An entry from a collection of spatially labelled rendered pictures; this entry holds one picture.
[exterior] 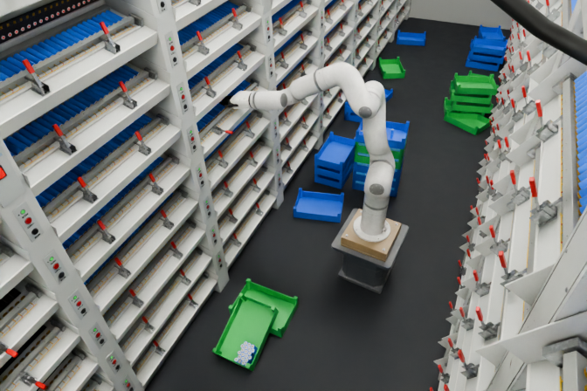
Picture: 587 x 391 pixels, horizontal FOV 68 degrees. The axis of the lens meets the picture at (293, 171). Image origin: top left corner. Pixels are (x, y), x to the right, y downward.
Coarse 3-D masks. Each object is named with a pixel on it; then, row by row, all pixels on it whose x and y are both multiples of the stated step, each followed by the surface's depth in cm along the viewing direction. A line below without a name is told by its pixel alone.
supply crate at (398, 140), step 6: (360, 126) 281; (390, 126) 282; (396, 126) 281; (402, 126) 280; (408, 126) 276; (396, 132) 280; (402, 132) 280; (360, 138) 272; (396, 138) 275; (402, 138) 262; (390, 144) 267; (396, 144) 266; (402, 144) 265
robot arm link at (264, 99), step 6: (258, 96) 197; (264, 96) 195; (270, 96) 194; (276, 96) 192; (282, 96) 193; (258, 102) 197; (264, 102) 195; (270, 102) 194; (276, 102) 192; (282, 102) 194; (258, 108) 200; (264, 108) 198; (270, 108) 197; (276, 108) 195; (282, 108) 195
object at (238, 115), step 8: (248, 80) 232; (256, 80) 229; (264, 80) 228; (264, 88) 231; (232, 112) 212; (240, 112) 214; (248, 112) 219; (232, 120) 208; (240, 120) 214; (224, 128) 203; (232, 128) 209; (208, 136) 197; (216, 136) 198; (224, 136) 204; (208, 144) 194; (216, 144) 198; (208, 152) 194
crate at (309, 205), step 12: (300, 192) 291; (312, 192) 291; (300, 204) 290; (312, 204) 289; (324, 204) 289; (336, 204) 289; (300, 216) 280; (312, 216) 278; (324, 216) 276; (336, 216) 273
